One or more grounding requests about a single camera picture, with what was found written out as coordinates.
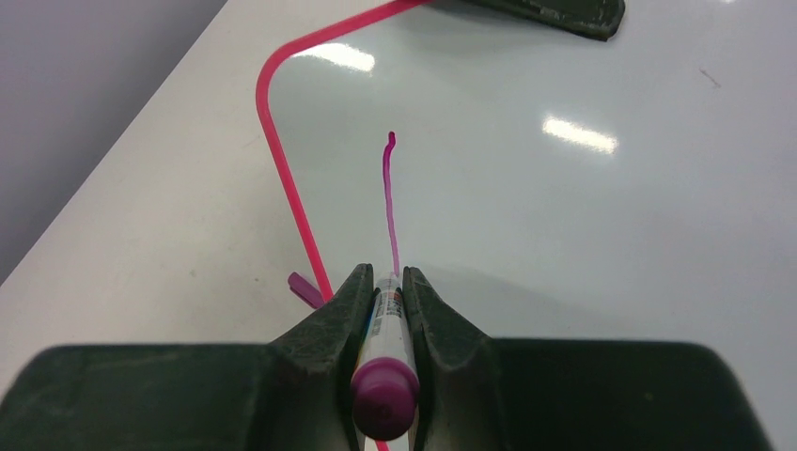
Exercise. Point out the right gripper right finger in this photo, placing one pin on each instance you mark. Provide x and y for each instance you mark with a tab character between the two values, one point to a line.
484	393

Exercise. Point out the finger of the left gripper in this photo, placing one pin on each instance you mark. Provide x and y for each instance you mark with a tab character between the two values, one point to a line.
592	19

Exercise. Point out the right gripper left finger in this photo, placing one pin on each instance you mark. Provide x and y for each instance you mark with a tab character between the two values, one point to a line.
288	394

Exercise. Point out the purple whiteboard marker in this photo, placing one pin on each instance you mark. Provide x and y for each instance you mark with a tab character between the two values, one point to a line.
385	386

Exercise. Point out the purple marker cap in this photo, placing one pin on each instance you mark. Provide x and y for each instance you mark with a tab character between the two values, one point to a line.
305	290

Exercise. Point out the pink-framed whiteboard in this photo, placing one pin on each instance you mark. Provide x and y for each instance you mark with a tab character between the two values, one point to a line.
557	186

